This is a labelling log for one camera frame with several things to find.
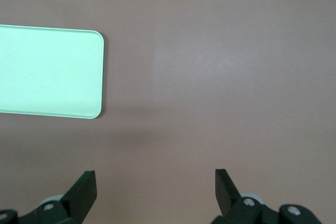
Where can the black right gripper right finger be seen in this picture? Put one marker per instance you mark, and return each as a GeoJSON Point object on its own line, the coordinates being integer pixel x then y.
{"type": "Point", "coordinates": [225, 197]}

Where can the light green rectangular tray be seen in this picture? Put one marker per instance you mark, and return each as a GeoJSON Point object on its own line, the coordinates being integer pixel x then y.
{"type": "Point", "coordinates": [50, 72]}

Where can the brown table mat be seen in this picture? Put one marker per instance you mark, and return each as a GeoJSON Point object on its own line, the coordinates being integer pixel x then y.
{"type": "Point", "coordinates": [210, 77]}

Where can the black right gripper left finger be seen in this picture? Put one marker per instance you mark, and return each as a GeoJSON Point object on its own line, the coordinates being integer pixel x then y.
{"type": "Point", "coordinates": [78, 197]}

